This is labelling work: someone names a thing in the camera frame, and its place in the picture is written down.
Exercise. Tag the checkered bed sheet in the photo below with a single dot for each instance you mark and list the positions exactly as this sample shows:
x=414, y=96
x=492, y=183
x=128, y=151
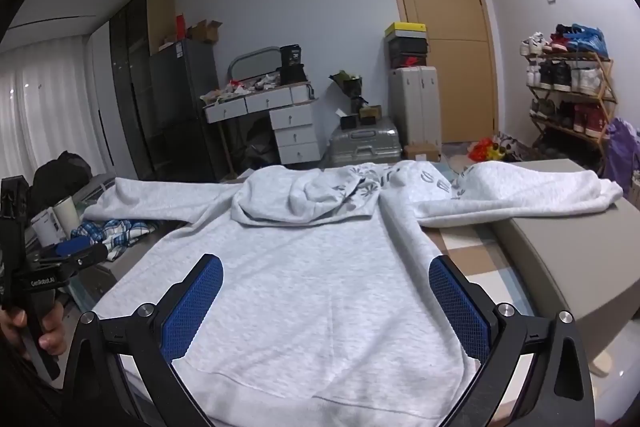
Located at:
x=479, y=255

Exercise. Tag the red orange toy pile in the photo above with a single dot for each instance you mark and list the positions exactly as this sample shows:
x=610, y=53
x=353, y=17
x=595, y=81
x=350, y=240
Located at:
x=487, y=150

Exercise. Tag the arched mirror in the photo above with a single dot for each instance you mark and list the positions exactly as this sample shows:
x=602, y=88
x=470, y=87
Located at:
x=255, y=64

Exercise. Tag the blue plaid shirt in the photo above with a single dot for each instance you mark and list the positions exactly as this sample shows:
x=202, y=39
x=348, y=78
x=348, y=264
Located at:
x=117, y=235

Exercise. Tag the stacked shoe boxes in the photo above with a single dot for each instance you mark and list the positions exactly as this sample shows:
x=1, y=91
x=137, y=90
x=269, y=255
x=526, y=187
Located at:
x=406, y=44

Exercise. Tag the silver lying suitcase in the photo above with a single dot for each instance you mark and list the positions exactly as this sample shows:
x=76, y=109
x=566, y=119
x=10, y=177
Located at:
x=378, y=143

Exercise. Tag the white curtain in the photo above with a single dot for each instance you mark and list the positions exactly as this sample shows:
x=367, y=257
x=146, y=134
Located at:
x=45, y=107

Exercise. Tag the purple bag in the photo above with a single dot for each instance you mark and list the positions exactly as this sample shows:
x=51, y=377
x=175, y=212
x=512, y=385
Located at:
x=621, y=153

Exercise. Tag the white cup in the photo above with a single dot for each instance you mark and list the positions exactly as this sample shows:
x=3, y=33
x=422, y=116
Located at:
x=66, y=213

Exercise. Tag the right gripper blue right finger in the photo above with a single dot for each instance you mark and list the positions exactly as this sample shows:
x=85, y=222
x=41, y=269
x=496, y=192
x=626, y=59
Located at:
x=557, y=389

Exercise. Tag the wooden door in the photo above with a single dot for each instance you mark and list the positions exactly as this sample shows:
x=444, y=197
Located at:
x=461, y=49

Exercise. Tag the flower bouquet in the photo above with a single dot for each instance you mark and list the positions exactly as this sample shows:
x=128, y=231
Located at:
x=351, y=86

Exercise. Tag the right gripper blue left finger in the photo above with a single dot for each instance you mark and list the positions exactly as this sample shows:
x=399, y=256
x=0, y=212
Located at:
x=155, y=334

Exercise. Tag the white drawer desk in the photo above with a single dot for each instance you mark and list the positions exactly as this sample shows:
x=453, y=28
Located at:
x=294, y=119

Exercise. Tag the black box on desk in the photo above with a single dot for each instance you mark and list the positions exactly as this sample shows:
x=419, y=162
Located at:
x=292, y=67

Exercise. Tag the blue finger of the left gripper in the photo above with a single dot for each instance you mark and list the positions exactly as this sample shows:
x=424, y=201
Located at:
x=75, y=245
x=58, y=262

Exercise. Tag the light grey hoodie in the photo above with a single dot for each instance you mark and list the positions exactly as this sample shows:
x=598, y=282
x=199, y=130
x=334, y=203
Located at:
x=326, y=316

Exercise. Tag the open cardboard box on wardrobe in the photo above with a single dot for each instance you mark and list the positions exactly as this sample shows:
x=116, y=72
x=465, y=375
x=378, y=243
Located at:
x=204, y=31

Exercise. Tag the black wardrobe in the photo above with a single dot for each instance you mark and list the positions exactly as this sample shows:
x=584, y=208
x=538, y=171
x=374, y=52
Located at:
x=159, y=80

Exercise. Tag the cardboard box on floor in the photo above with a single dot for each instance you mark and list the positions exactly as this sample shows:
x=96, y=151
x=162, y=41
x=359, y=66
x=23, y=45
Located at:
x=423, y=152

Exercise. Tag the bamboo shoe rack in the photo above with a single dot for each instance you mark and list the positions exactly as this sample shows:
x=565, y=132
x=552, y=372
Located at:
x=569, y=75

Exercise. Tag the black bag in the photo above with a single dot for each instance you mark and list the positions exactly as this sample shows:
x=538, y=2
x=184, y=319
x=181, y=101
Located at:
x=55, y=181

